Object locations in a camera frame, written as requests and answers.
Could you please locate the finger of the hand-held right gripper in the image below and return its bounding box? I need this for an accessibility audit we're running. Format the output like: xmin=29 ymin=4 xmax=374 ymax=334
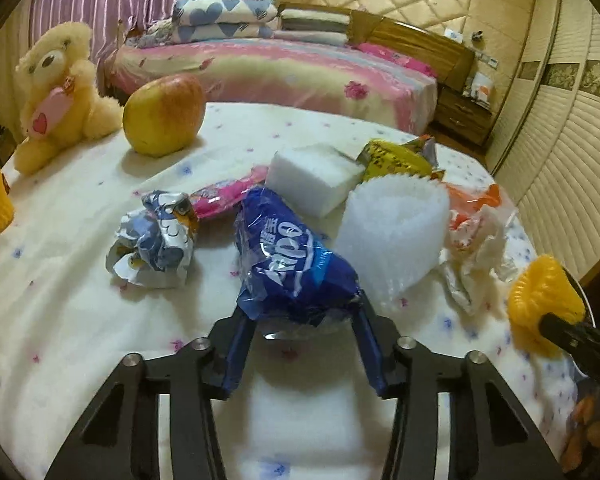
xmin=537 ymin=311 xmax=600 ymax=395

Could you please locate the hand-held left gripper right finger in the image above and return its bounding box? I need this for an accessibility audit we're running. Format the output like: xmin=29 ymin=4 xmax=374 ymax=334
xmin=350 ymin=290 xmax=567 ymax=480

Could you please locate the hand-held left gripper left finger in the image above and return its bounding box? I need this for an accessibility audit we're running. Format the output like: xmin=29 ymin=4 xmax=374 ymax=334
xmin=44 ymin=307 xmax=261 ymax=480

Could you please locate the blue snack bag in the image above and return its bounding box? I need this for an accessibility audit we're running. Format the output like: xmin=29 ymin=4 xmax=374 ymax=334
xmin=234 ymin=186 xmax=362 ymax=332

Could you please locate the yellow snack bag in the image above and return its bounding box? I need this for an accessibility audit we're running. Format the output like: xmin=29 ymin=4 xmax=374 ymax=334
xmin=356 ymin=136 xmax=448 ymax=183

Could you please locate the white foam fruit net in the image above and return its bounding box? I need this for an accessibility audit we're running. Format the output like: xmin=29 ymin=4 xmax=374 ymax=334
xmin=334 ymin=174 xmax=452 ymax=306

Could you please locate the crumpled white plastic bag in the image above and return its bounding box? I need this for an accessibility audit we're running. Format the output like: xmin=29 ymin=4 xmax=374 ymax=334
xmin=440 ymin=205 xmax=523 ymax=316

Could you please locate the crumpled blue white wrapper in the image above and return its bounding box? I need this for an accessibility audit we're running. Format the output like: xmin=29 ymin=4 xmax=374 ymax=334
xmin=105 ymin=189 xmax=201 ymax=290

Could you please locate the white floral bedsheet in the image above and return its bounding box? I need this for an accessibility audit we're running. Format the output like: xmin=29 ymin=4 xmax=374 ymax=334
xmin=0 ymin=102 xmax=588 ymax=480

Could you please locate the pink snack wrapper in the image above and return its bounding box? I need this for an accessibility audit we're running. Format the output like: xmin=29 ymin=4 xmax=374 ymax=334
xmin=189 ymin=166 xmax=271 ymax=221

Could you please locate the orange snack wrapper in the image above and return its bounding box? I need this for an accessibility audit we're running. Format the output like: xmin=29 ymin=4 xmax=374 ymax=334
xmin=442 ymin=182 xmax=503 ymax=251

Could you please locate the white foam sponge block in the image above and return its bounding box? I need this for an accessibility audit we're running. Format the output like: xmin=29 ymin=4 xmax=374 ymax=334
xmin=266 ymin=145 xmax=366 ymax=218

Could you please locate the cream louvered wardrobe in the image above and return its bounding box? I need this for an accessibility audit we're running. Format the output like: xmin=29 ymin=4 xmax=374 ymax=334
xmin=485 ymin=0 xmax=600 ymax=286

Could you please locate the red yellow apple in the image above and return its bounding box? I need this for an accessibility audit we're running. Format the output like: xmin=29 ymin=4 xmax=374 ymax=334
xmin=122 ymin=74 xmax=206 ymax=157

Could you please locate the wooden nightstand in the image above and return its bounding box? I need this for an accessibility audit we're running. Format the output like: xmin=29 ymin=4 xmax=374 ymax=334
xmin=432 ymin=85 xmax=496 ymax=146

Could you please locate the white orange box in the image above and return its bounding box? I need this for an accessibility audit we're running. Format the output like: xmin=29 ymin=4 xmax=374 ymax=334
xmin=467 ymin=72 xmax=492 ymax=108

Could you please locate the bed with pink floral sheet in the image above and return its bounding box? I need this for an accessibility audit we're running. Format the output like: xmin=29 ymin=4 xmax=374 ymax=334
xmin=104 ymin=30 xmax=440 ymax=136

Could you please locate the pink floral pillow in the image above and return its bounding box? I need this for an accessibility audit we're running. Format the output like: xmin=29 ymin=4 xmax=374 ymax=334
xmin=357 ymin=42 xmax=438 ymax=78

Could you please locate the wooden headboard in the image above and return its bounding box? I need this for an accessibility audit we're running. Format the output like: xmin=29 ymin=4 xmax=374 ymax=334
xmin=275 ymin=2 xmax=476 ymax=93

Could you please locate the cream teddy bear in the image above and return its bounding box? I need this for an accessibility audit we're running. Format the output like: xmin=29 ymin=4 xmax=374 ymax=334
xmin=14 ymin=21 xmax=125 ymax=176

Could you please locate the grey striped folded blanket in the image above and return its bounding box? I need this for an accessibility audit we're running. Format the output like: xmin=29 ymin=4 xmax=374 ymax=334
xmin=276 ymin=4 xmax=352 ymax=47

